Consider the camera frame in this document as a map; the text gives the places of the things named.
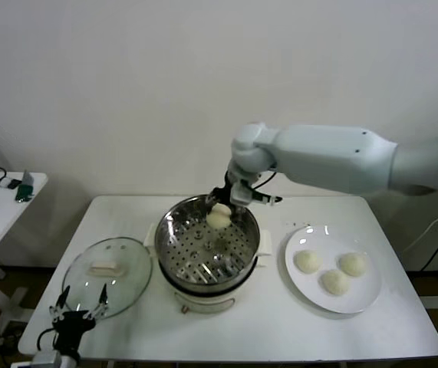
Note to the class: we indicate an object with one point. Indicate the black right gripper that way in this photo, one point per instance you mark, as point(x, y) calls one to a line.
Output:
point(73, 326)

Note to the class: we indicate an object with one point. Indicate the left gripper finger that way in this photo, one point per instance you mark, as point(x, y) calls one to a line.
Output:
point(103, 297)
point(64, 297)

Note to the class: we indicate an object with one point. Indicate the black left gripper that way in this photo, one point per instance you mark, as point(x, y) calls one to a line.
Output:
point(227, 188)

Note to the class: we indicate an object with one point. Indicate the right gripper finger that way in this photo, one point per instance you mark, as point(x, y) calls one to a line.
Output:
point(237, 212)
point(214, 196)

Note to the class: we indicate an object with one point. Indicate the white steamed baozi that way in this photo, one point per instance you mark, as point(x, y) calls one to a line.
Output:
point(353, 263)
point(334, 283)
point(308, 262)
point(218, 217)

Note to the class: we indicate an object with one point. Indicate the round glass pot lid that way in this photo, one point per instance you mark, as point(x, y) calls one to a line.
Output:
point(107, 276)

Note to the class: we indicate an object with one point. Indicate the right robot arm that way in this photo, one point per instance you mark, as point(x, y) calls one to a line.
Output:
point(337, 161)

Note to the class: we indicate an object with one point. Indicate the perforated steel steamer basket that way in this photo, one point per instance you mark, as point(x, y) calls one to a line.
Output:
point(203, 253)

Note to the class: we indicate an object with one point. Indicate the white electric cooker base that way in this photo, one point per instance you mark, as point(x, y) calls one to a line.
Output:
point(203, 303)

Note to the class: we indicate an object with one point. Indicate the green flat item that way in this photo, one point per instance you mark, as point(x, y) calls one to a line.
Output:
point(25, 192)

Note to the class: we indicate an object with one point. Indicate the small black phone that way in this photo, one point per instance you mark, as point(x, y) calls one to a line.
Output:
point(13, 184)

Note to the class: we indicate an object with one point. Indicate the grey card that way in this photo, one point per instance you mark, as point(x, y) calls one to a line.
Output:
point(28, 178)

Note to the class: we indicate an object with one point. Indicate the white round plate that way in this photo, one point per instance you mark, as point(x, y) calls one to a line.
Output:
point(356, 295)

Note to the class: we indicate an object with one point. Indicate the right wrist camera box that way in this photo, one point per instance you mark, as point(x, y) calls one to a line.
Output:
point(241, 194)

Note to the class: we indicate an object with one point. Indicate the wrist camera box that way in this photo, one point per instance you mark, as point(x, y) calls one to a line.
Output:
point(48, 359)
point(241, 194)

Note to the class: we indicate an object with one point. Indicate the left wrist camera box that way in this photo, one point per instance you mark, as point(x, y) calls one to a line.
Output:
point(48, 359)

